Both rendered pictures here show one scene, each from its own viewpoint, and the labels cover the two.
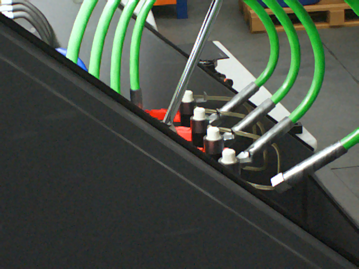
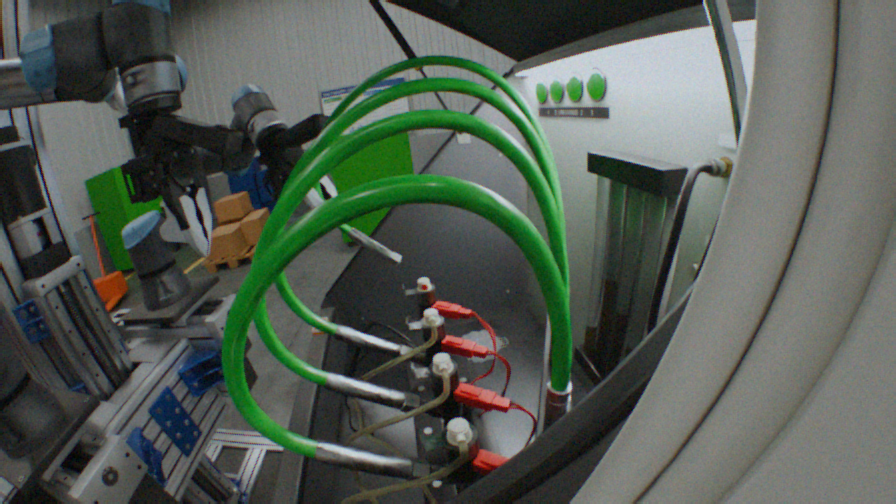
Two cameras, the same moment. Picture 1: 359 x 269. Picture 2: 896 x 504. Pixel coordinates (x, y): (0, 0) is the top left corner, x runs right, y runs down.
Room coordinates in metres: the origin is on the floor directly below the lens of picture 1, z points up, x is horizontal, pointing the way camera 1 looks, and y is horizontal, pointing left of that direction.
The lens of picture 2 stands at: (1.34, 0.00, 1.35)
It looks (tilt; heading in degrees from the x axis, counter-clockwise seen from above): 24 degrees down; 184
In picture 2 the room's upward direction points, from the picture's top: 7 degrees counter-clockwise
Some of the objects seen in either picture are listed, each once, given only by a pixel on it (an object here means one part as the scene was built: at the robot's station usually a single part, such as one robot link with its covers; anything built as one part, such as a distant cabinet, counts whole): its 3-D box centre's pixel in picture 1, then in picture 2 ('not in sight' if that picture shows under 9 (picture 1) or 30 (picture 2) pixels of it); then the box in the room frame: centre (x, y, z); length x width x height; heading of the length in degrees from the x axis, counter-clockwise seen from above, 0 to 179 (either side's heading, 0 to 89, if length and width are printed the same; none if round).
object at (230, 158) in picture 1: (228, 160); (424, 289); (0.95, -0.06, 1.13); 0.02 x 0.02 x 0.03
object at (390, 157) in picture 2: not in sight; (374, 182); (-2.64, -1.05, 0.65); 0.95 x 0.86 x 1.30; 101
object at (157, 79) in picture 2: not in sight; (150, 88); (1.00, -0.36, 1.46); 0.08 x 0.08 x 0.05
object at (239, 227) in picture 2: not in sight; (238, 225); (-2.48, -3.12, 0.39); 1.20 x 0.85 x 0.79; 15
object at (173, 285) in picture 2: not in sight; (162, 280); (0.74, -0.83, 1.09); 0.15 x 0.15 x 0.10
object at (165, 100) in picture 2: not in sight; (159, 150); (1.00, -0.37, 1.38); 0.09 x 0.08 x 0.12; 101
